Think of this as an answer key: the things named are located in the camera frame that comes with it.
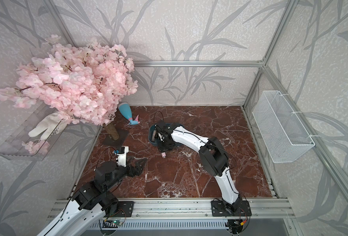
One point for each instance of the pink cherry blossom tree crown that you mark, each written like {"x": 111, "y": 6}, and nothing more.
{"x": 84, "y": 84}

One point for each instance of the dark square tree base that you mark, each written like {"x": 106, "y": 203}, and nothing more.
{"x": 109, "y": 141}

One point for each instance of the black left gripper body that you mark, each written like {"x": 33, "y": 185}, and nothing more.
{"x": 120, "y": 173}

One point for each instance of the clear acrylic wall shelf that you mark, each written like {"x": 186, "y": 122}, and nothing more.
{"x": 37, "y": 138}

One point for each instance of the white wire mesh basket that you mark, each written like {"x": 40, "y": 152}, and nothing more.
{"x": 284, "y": 135}

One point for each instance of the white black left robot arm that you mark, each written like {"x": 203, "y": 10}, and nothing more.
{"x": 93, "y": 201}

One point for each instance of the teal plastic storage box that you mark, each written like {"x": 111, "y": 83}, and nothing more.
{"x": 152, "y": 128}

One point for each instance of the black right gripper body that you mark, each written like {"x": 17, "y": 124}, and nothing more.
{"x": 163, "y": 146}

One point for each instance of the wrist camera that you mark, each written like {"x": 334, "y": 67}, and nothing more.
{"x": 163, "y": 130}
{"x": 122, "y": 155}

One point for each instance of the white fabric glove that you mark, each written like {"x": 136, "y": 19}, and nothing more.
{"x": 50, "y": 125}

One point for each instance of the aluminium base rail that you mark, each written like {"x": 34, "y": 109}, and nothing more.
{"x": 200, "y": 213}

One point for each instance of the green circuit board left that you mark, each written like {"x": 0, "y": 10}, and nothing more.
{"x": 112, "y": 224}

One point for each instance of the beige nude lipstick tube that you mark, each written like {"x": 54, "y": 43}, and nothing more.
{"x": 153, "y": 138}

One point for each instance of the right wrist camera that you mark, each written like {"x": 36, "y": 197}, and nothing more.
{"x": 163, "y": 130}

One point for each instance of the brown artificial tree trunk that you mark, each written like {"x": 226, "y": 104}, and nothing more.
{"x": 112, "y": 131}

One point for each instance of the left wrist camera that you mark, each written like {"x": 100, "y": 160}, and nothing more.
{"x": 122, "y": 155}

